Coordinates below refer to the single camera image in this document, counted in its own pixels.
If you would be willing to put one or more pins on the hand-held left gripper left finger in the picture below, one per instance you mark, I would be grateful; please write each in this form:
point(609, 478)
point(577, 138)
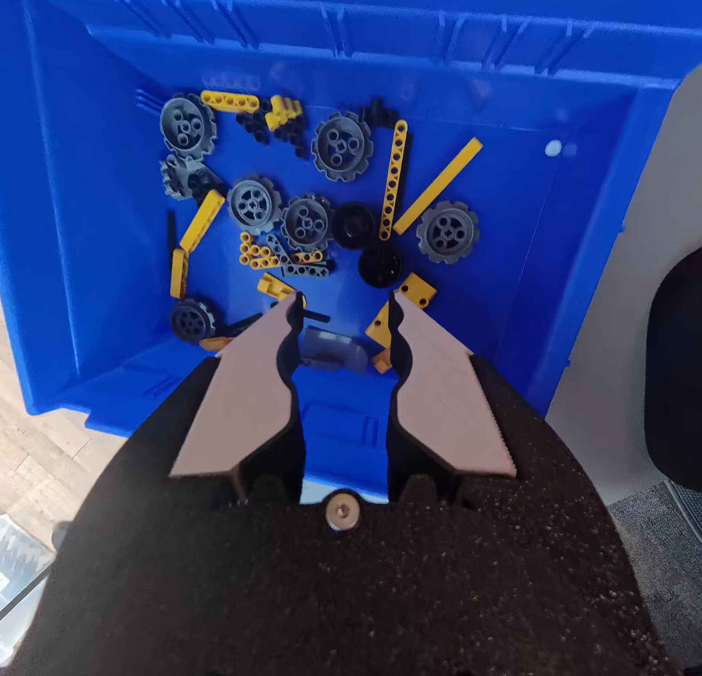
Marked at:
point(236, 413)

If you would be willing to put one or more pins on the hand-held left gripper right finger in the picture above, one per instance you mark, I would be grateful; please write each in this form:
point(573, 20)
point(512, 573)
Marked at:
point(455, 413)

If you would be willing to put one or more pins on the blue plastic bin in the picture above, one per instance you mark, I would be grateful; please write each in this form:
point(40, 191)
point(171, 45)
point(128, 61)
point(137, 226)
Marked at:
point(82, 193)

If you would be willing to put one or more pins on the small yellow lego connector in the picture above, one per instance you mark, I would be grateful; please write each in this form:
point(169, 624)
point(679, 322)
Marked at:
point(382, 360)

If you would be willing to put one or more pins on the grey ribbed lego fairing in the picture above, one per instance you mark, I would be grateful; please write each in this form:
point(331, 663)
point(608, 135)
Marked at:
point(334, 349)

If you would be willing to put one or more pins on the yellow lego panel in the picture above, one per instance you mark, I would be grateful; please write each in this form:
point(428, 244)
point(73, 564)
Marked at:
point(419, 289)

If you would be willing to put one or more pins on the yellow angled lego liftarm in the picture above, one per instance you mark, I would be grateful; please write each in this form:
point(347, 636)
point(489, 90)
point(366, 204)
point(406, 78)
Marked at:
point(258, 251)

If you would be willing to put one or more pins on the black lego wheel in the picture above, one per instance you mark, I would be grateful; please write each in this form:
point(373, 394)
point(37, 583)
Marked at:
point(354, 225)
point(380, 264)

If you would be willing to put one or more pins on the long yellow lego beam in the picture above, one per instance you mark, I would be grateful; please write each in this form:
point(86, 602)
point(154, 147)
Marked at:
point(439, 185)

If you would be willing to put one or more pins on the yellow lego connector block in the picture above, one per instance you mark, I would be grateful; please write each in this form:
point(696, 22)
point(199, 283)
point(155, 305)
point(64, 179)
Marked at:
point(282, 111)

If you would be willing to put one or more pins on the short yellow lego beam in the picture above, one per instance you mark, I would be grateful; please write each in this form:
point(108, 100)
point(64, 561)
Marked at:
point(229, 100)

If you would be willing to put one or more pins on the black mesh chair back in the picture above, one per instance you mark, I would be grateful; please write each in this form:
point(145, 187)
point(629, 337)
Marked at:
point(674, 358)

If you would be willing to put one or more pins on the grey fabric chair seat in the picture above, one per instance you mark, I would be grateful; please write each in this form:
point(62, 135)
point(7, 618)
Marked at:
point(658, 550)

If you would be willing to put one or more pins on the white round stud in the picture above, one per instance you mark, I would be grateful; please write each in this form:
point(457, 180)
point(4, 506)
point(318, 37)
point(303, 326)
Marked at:
point(553, 148)

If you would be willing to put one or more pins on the scattered grey sprocket wheels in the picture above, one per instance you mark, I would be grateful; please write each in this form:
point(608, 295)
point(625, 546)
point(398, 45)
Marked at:
point(343, 147)

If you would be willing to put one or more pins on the yellow lego bracket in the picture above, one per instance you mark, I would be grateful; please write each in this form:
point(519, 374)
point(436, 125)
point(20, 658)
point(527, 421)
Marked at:
point(274, 286)

